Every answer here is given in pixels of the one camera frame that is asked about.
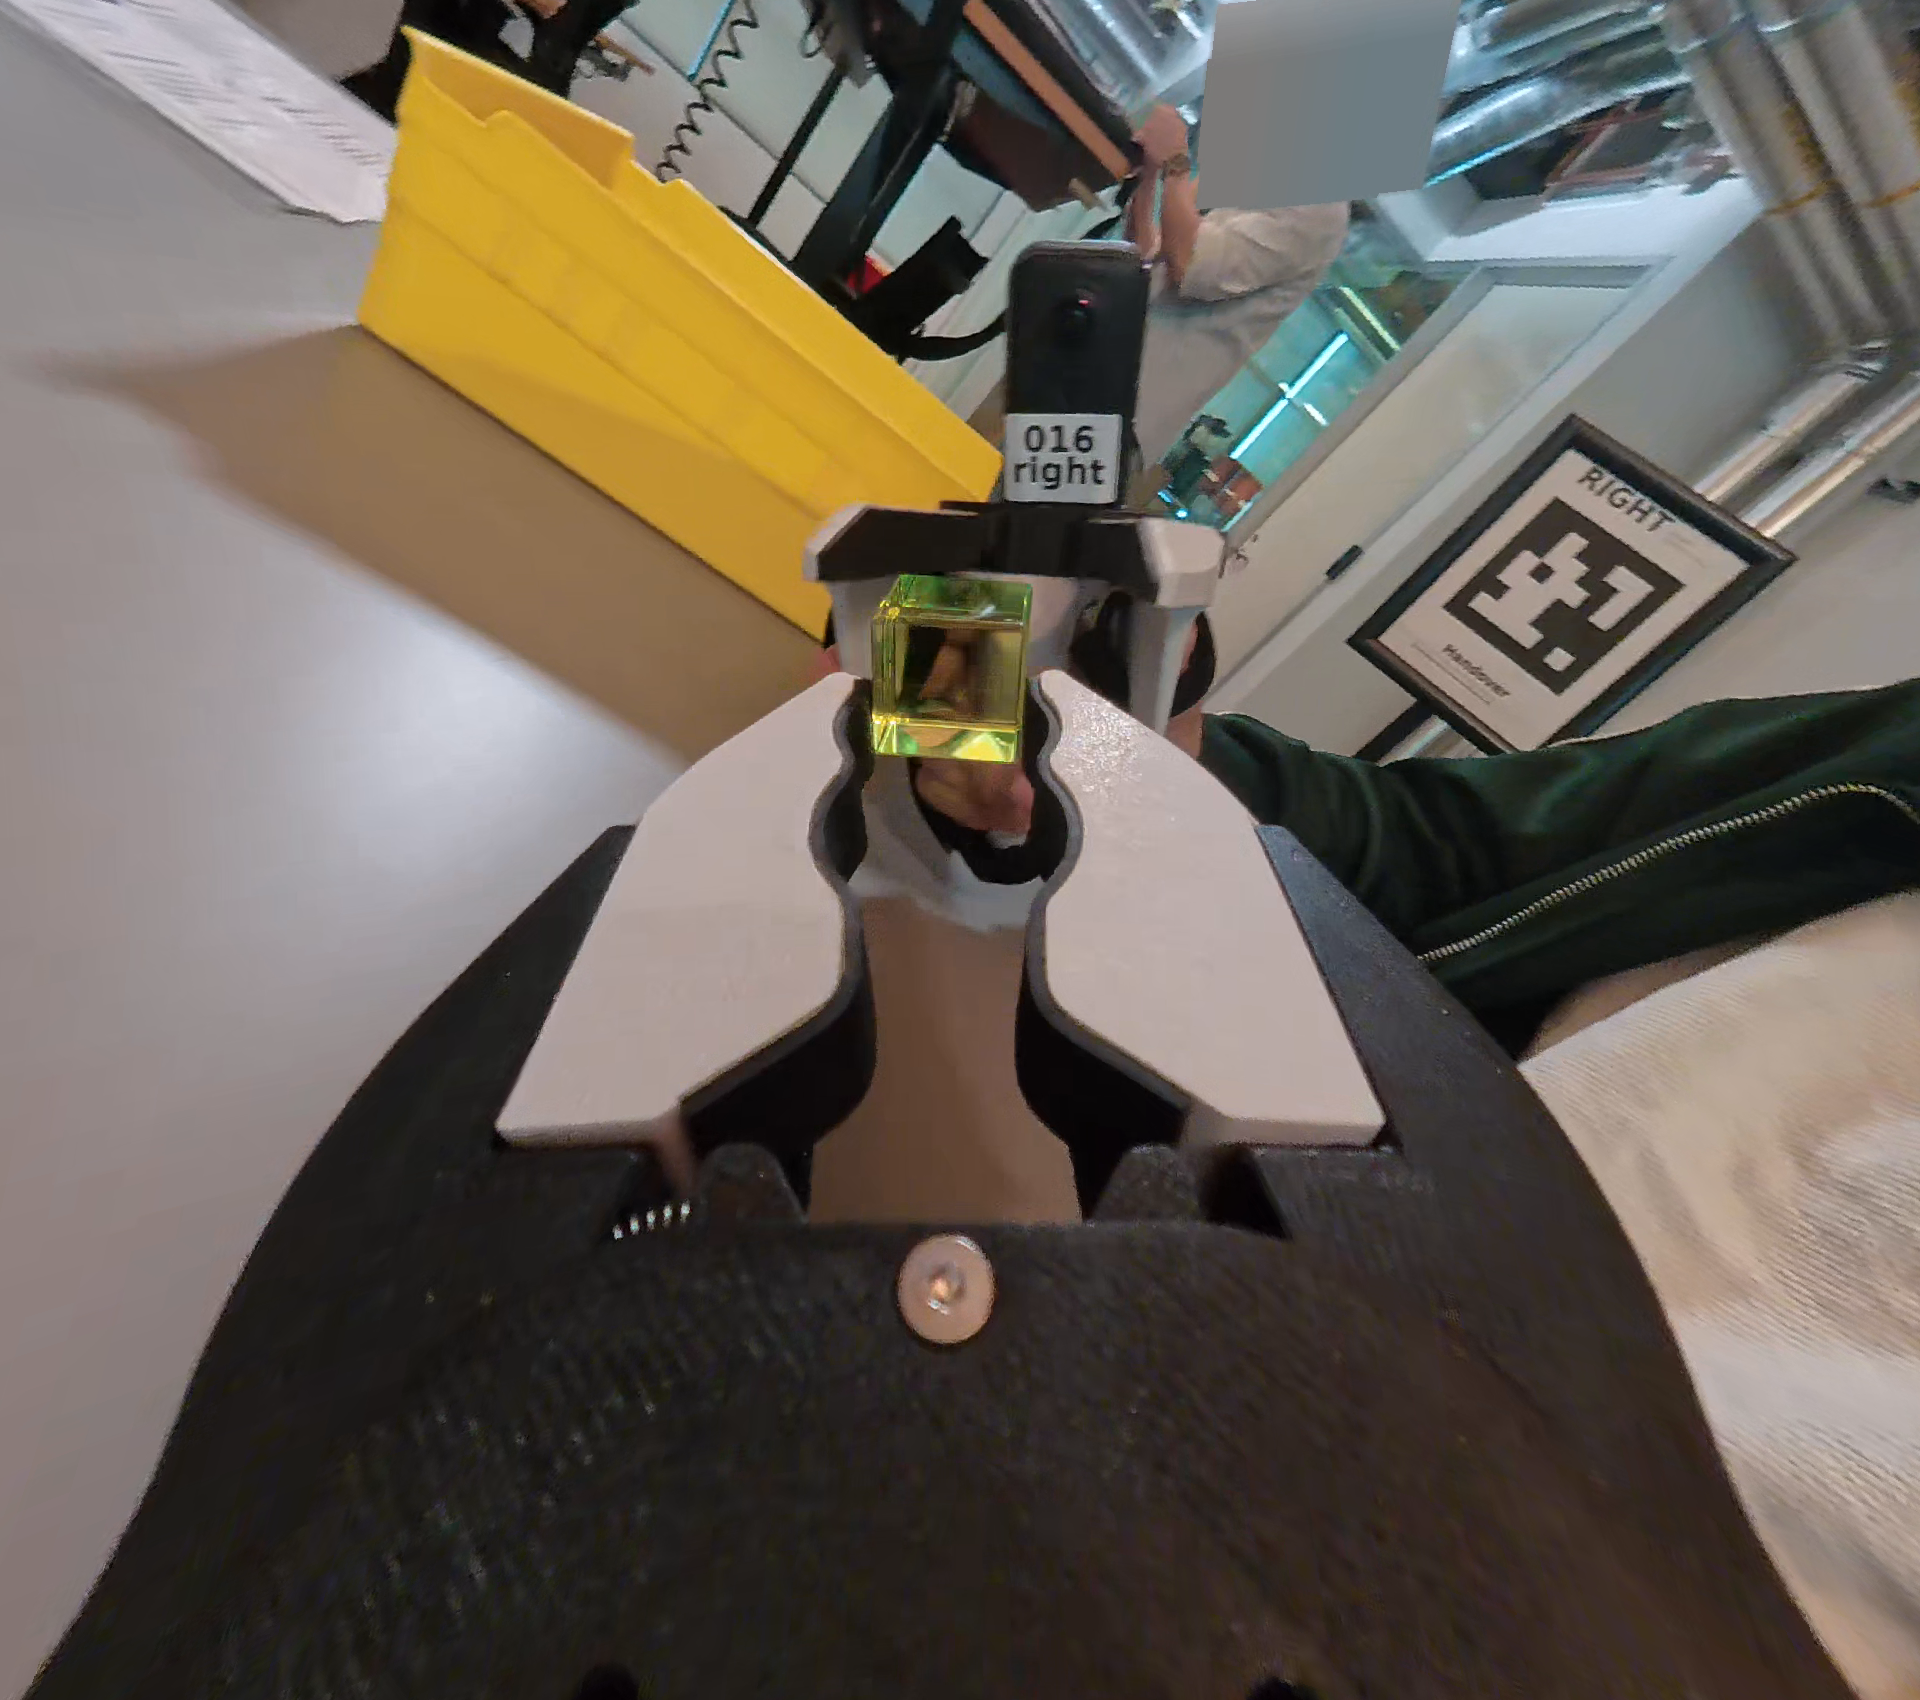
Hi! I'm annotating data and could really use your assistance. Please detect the framed marker sign on stand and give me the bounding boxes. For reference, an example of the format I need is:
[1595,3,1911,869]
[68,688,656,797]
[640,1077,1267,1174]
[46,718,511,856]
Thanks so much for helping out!
[1346,413,1798,757]

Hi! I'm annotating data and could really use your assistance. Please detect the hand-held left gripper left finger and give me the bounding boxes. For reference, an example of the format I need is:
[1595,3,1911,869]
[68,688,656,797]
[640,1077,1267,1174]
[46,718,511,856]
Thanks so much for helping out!
[491,671,879,1191]

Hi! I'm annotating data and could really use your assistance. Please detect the person's right hand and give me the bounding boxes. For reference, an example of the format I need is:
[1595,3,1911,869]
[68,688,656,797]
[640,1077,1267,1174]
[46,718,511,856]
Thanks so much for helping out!
[914,746,1051,849]

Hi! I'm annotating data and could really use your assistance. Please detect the yellow plastic bin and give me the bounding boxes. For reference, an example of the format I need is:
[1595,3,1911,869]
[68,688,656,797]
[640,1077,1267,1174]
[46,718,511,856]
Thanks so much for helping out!
[356,26,1008,644]

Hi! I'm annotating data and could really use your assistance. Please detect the printed paper sheet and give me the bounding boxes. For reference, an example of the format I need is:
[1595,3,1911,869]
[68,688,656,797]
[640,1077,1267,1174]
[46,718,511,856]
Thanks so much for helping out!
[0,0,400,224]

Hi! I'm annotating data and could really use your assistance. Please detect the silver ventilation ducts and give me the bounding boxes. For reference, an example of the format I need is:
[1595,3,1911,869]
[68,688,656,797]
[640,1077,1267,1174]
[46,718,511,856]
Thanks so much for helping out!
[1110,0,1920,532]

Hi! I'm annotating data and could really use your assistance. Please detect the coiled black cable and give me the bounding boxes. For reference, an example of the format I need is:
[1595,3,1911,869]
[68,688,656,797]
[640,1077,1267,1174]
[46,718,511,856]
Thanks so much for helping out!
[652,0,752,179]

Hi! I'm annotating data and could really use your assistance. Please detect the grey desk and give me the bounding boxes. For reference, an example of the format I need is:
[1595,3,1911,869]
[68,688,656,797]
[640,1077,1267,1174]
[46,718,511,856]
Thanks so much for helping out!
[0,0,1081,1700]

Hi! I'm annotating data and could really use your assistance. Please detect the white trousers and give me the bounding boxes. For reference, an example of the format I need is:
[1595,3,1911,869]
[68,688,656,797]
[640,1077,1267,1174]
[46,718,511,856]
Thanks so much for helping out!
[1514,890,1920,1700]

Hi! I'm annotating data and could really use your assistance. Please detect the green transparent cube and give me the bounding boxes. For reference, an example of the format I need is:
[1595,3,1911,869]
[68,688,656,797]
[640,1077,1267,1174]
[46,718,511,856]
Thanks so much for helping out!
[870,573,1040,760]

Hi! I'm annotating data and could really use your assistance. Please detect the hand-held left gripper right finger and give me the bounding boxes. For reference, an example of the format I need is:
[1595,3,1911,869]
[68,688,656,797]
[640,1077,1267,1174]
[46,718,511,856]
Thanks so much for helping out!
[1020,663,1389,1184]

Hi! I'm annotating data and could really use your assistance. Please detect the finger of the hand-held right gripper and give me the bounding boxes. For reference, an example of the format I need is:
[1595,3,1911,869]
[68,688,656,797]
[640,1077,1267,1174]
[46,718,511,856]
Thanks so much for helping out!
[1033,517,1230,685]
[805,504,902,599]

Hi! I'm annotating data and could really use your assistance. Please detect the black tilting work table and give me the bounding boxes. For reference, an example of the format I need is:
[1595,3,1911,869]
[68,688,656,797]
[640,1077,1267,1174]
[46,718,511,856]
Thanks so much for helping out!
[772,0,1150,360]

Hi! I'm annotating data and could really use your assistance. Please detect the dark green zip jacket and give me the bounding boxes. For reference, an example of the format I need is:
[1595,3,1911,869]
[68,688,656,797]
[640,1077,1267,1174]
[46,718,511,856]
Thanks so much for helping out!
[1409,783,1920,1058]

